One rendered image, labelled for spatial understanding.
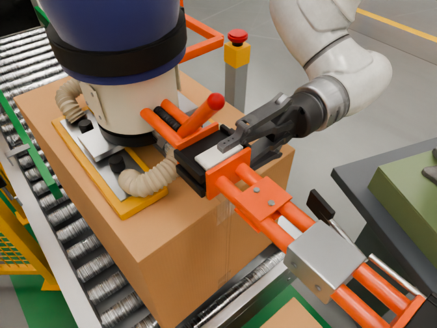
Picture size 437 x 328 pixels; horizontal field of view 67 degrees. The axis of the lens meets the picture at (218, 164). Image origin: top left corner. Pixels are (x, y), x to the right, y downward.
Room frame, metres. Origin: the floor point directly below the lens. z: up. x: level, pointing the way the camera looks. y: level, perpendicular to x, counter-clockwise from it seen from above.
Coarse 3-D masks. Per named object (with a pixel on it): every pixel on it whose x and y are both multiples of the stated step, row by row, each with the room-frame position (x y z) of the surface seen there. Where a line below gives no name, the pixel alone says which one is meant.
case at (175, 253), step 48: (48, 96) 0.70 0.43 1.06; (192, 96) 0.70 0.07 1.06; (48, 144) 0.52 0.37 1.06; (288, 144) 0.52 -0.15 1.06; (96, 192) 0.39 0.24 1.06; (192, 192) 0.39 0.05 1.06; (144, 240) 0.28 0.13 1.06; (192, 240) 0.32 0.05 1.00; (240, 240) 0.40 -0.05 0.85; (144, 288) 0.26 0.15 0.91; (192, 288) 0.31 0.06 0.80
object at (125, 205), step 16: (64, 128) 0.55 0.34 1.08; (80, 128) 0.53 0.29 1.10; (80, 144) 0.50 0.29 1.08; (80, 160) 0.46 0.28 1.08; (112, 160) 0.43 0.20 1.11; (128, 160) 0.45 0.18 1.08; (96, 176) 0.41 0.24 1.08; (112, 176) 0.41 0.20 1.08; (112, 192) 0.37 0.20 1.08; (160, 192) 0.37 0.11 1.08; (128, 208) 0.34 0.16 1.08
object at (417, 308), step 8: (416, 296) 0.13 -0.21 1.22; (416, 304) 0.12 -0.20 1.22; (424, 304) 0.12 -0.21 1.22; (408, 312) 0.11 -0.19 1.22; (416, 312) 0.11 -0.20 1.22; (424, 312) 0.11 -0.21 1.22; (432, 312) 0.11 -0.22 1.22; (392, 320) 0.12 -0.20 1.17; (400, 320) 0.11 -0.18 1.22; (408, 320) 0.11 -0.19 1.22; (416, 320) 0.11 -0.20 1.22; (424, 320) 0.11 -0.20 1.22; (432, 320) 0.11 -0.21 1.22
